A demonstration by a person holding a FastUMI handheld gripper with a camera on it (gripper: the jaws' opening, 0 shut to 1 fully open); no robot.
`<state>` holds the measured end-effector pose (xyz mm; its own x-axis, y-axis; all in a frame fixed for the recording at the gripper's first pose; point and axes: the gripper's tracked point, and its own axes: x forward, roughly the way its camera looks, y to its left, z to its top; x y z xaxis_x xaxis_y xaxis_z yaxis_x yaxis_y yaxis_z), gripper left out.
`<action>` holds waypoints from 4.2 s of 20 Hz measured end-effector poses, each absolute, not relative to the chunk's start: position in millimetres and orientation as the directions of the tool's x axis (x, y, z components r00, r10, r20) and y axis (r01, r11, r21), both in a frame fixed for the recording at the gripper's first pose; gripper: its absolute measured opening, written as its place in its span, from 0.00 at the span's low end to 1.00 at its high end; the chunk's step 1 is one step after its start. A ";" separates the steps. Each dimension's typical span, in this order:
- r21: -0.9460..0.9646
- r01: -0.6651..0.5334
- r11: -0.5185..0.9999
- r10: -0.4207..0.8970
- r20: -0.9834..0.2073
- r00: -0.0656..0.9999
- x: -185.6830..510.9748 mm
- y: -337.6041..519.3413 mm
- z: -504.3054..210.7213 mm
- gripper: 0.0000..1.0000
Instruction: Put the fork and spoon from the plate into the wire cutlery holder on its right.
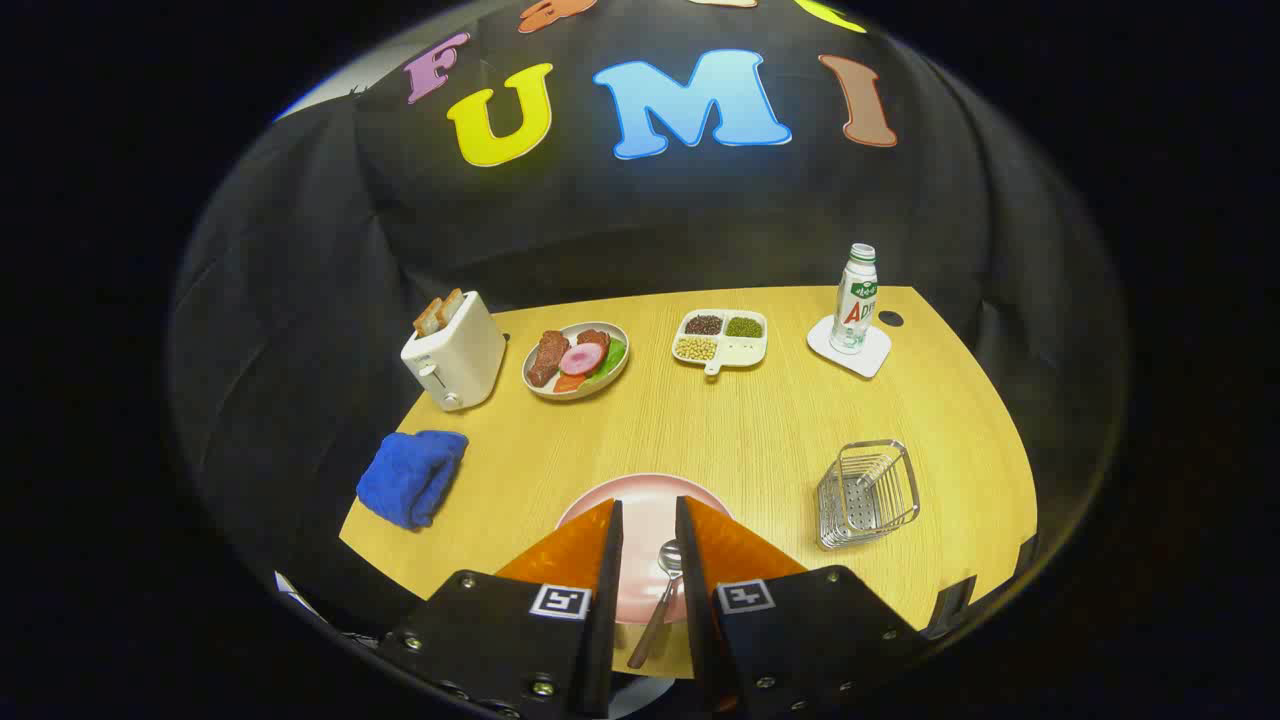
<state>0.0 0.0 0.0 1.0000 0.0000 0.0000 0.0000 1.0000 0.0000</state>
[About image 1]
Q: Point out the green lettuce leaf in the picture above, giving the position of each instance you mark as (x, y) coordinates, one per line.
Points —
(612, 356)

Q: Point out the pink ham slice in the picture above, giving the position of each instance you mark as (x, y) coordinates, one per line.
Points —
(581, 359)

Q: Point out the green mung beans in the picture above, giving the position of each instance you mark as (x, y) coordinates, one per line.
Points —
(744, 326)

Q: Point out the dark red beans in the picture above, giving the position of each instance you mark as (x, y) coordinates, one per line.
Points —
(704, 324)

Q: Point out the white divided tray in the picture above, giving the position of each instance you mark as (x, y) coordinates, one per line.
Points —
(745, 350)

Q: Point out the orange carrot piece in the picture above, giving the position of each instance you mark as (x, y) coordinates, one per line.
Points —
(568, 382)

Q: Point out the black backdrop cloth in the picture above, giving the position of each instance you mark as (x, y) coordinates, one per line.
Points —
(700, 220)

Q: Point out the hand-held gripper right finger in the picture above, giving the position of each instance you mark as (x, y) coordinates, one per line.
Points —
(690, 560)

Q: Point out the black table clamp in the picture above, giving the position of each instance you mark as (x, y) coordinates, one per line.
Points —
(1028, 558)
(950, 603)

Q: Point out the white square coaster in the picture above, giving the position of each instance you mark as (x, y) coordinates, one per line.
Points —
(870, 355)

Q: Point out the yellow soybeans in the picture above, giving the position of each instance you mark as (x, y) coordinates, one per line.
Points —
(697, 348)

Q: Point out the toast slice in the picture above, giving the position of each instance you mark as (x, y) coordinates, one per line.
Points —
(452, 304)
(428, 318)

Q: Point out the blue cloth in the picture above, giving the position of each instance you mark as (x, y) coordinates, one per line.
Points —
(410, 475)

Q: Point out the white drink bottle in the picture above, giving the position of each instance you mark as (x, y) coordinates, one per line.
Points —
(855, 310)

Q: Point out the white toaster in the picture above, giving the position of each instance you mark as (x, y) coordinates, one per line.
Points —
(465, 350)

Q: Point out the large brown meat piece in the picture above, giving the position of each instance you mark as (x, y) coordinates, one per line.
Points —
(548, 358)

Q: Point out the small brown meat piece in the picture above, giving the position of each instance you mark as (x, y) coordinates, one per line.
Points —
(593, 338)

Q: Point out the pink round plate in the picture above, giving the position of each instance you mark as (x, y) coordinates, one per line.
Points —
(648, 520)

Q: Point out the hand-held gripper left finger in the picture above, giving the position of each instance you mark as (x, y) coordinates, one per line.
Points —
(610, 560)

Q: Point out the oval white food plate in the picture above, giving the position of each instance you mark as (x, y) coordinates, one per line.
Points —
(590, 390)

